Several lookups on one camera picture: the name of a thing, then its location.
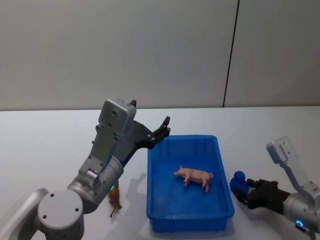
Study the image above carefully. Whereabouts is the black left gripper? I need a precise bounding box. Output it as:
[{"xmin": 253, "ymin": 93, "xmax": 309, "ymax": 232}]
[{"xmin": 118, "ymin": 99, "xmax": 172, "ymax": 168}]

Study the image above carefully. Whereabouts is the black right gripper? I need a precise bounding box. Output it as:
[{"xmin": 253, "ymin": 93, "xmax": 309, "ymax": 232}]
[{"xmin": 233, "ymin": 178, "xmax": 291, "ymax": 214}]

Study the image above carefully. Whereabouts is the blue toy duck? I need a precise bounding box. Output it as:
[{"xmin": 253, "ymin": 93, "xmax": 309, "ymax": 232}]
[{"xmin": 229, "ymin": 170, "xmax": 251, "ymax": 201}]

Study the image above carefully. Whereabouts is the pink toy pig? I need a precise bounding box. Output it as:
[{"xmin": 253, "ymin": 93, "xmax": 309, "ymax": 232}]
[{"xmin": 173, "ymin": 164, "xmax": 214, "ymax": 193}]

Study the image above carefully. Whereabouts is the blue plastic bin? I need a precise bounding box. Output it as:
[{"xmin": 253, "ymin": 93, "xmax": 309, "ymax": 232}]
[{"xmin": 146, "ymin": 134, "xmax": 235, "ymax": 233}]

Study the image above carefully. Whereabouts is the brown toy horse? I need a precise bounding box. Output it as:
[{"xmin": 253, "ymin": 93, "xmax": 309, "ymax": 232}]
[{"xmin": 107, "ymin": 183, "xmax": 123, "ymax": 218}]

